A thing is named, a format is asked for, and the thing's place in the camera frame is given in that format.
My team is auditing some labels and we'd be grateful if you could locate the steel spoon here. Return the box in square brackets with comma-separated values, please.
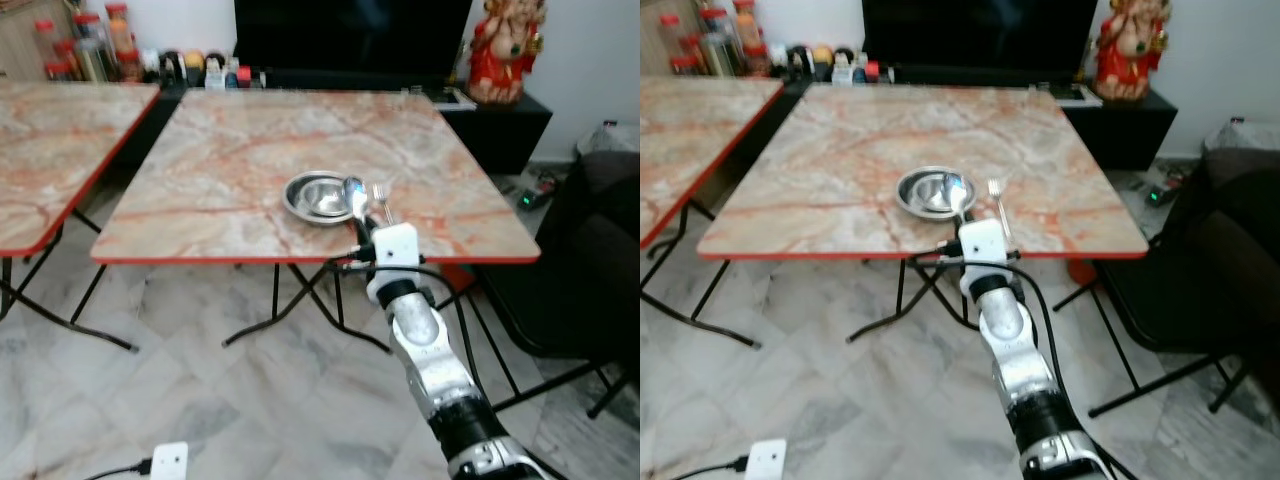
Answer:
[945, 173, 977, 227]
[342, 176, 373, 247]

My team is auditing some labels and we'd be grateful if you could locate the steel bowl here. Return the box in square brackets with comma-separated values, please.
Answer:
[894, 165, 977, 222]
[282, 171, 356, 228]

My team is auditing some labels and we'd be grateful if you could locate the marble folding table red edge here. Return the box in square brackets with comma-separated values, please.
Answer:
[696, 83, 1150, 347]
[90, 87, 543, 353]
[0, 81, 162, 353]
[640, 76, 785, 349]

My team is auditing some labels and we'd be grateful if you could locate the black television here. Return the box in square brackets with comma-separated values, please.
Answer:
[232, 0, 475, 79]
[861, 0, 1100, 76]

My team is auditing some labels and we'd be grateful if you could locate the black chair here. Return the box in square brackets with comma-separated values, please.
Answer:
[1088, 146, 1280, 418]
[478, 148, 641, 421]

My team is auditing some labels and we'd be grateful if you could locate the red gold figurine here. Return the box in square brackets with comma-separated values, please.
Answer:
[1094, 0, 1170, 104]
[466, 0, 547, 107]

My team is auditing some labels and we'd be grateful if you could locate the tall jar red lid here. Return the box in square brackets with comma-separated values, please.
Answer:
[699, 7, 733, 78]
[659, 13, 687, 61]
[104, 2, 137, 57]
[34, 17, 62, 67]
[732, 0, 762, 51]
[74, 11, 111, 83]

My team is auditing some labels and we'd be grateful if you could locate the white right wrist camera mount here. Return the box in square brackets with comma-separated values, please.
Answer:
[365, 223, 422, 303]
[957, 218, 1012, 298]

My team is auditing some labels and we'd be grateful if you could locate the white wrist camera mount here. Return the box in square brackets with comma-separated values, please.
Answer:
[744, 438, 788, 480]
[149, 441, 190, 480]
[365, 223, 422, 303]
[957, 218, 1012, 298]

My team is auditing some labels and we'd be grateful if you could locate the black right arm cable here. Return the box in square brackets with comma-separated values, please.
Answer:
[908, 250, 1065, 406]
[328, 255, 483, 413]

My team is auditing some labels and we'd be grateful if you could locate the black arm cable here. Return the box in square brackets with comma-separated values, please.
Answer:
[328, 255, 483, 413]
[84, 458, 154, 480]
[908, 250, 1065, 406]
[671, 456, 749, 480]

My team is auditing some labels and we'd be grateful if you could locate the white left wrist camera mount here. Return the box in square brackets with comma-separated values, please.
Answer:
[149, 441, 190, 480]
[744, 438, 788, 480]

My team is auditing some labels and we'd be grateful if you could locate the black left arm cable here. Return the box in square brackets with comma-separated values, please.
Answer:
[671, 456, 749, 480]
[84, 458, 154, 480]

